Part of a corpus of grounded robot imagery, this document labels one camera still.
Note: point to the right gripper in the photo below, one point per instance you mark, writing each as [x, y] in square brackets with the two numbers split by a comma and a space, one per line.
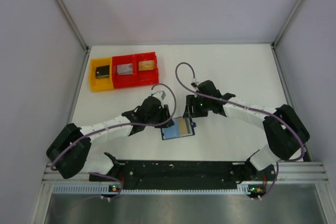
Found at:
[189, 106]

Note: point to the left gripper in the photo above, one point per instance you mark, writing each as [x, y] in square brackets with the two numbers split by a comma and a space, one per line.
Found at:
[166, 116]

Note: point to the blue leather card holder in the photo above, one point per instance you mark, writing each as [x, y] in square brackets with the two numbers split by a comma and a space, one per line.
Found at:
[171, 132]

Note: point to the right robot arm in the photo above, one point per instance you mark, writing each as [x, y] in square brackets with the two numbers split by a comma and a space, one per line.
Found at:
[285, 132]

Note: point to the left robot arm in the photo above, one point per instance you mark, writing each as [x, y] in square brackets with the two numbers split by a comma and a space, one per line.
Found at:
[73, 150]

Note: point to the gold card in bin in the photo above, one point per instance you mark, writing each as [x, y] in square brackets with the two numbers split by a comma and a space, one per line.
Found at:
[147, 65]

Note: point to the silver card in bin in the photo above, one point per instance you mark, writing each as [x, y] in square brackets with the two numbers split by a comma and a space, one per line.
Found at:
[125, 69]

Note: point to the black card in bin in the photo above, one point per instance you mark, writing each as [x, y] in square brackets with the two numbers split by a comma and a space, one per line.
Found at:
[102, 72]

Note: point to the right red plastic bin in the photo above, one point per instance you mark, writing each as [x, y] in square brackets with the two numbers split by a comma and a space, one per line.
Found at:
[147, 71]

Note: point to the red plastic bin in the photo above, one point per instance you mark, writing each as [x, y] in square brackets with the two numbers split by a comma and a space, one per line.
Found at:
[123, 81]
[147, 71]

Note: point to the middle red plastic bin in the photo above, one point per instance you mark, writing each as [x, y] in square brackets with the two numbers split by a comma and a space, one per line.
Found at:
[123, 81]

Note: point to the yellow plastic bin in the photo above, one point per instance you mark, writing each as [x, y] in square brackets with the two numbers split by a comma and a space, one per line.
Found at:
[104, 84]

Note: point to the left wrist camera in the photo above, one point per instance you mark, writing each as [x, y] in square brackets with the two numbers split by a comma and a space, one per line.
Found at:
[160, 95]

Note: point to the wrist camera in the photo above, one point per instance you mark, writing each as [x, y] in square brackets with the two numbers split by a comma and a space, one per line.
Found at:
[160, 95]
[195, 83]

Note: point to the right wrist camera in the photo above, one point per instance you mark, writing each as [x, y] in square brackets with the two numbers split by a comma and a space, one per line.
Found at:
[195, 83]

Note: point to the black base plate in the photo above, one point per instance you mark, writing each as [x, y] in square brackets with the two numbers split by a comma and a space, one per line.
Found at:
[188, 175]

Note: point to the white slotted cable duct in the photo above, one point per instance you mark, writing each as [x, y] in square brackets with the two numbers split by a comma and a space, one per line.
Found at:
[108, 189]

